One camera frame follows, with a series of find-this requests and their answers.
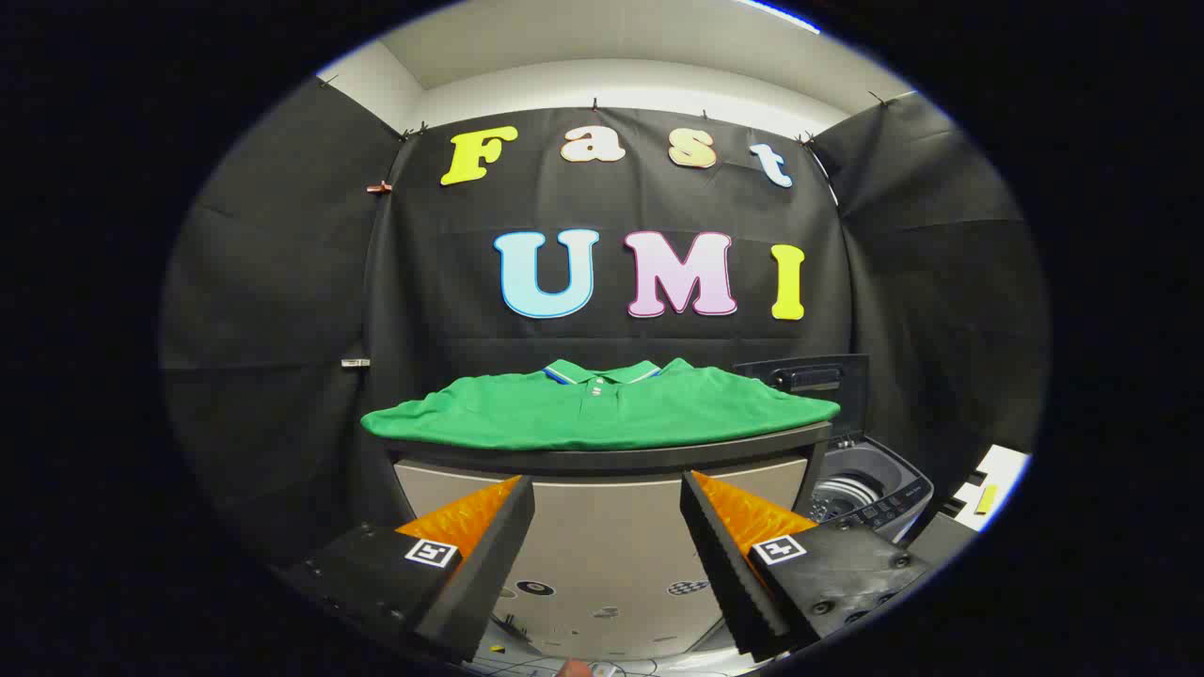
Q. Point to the grey washing machine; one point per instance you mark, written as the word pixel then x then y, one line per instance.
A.
pixel 879 489

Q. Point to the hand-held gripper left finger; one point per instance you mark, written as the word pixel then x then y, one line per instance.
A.
pixel 494 555

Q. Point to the green polo shirt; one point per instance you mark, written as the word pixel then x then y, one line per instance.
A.
pixel 602 409

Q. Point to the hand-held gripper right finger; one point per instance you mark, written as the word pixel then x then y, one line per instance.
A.
pixel 724 555

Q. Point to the grey cabinet table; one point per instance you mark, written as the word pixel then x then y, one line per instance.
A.
pixel 602 527

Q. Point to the white patterned sheet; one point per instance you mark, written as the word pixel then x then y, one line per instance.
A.
pixel 1006 465

